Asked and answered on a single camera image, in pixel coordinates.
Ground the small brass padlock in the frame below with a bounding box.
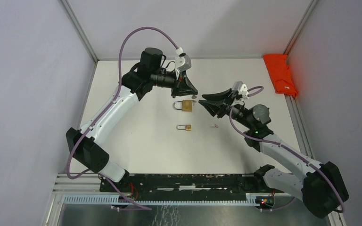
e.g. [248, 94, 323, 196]
[176, 124, 192, 131]

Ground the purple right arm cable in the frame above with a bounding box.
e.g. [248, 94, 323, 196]
[229, 86, 346, 214]

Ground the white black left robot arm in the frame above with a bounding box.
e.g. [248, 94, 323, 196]
[66, 48, 198, 192]

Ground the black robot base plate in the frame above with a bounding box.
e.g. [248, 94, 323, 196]
[99, 174, 281, 202]

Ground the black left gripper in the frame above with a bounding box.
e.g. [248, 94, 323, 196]
[151, 68, 198, 98]

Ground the orange folded cloth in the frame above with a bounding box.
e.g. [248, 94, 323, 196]
[263, 54, 299, 97]

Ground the left aluminium frame rail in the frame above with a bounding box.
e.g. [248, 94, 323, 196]
[59, 0, 99, 64]

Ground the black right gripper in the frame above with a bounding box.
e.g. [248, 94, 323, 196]
[198, 88, 253, 129]

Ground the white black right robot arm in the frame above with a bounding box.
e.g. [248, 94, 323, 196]
[198, 86, 349, 218]

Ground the large brass padlock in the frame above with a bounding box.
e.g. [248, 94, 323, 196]
[173, 99, 196, 112]

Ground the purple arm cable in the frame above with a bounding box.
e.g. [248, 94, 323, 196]
[66, 26, 181, 212]
[229, 86, 346, 214]

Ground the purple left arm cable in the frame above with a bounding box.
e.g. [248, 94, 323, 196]
[66, 26, 181, 212]

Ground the aluminium corner frame rail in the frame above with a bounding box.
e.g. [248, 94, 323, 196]
[283, 0, 320, 56]

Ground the white slotted cable duct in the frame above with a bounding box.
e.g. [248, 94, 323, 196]
[63, 194, 264, 207]

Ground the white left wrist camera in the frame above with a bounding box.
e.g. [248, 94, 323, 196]
[174, 47, 191, 77]

